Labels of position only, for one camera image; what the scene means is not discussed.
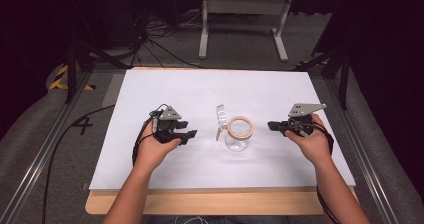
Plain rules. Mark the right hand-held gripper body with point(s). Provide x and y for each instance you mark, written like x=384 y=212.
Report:
x=301 y=124

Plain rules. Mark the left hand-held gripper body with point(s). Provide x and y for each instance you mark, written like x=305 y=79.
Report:
x=165 y=125

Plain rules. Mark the person's right hand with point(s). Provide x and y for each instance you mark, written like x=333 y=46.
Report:
x=315 y=145

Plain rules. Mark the person's left hand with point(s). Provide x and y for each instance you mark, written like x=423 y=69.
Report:
x=151 y=150

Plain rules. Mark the white table cover board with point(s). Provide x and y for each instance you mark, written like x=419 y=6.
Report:
x=200 y=90

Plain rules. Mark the clear glass jar beige rim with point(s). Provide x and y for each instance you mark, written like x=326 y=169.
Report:
x=237 y=144

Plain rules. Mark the wooden table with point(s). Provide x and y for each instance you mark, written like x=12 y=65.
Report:
x=206 y=202

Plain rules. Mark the black floor tape mark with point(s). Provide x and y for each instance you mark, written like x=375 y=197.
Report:
x=83 y=124

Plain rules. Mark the yellow black hazard tape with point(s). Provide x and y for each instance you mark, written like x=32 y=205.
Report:
x=57 y=82

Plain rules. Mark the grey metal stand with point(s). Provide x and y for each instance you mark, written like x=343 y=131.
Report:
x=245 y=5

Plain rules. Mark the aluminium floor rail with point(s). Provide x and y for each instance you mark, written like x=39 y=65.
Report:
x=40 y=157
x=363 y=157

